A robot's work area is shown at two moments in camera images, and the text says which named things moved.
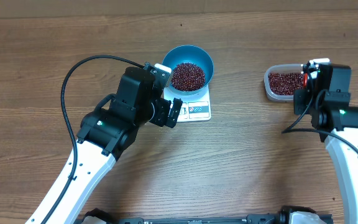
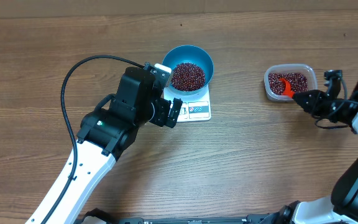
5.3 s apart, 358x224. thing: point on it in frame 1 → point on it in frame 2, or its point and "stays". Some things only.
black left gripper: (163, 108) stays
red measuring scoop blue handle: (305, 80) → (287, 91)
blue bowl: (191, 68) stays
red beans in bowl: (188, 76) stays
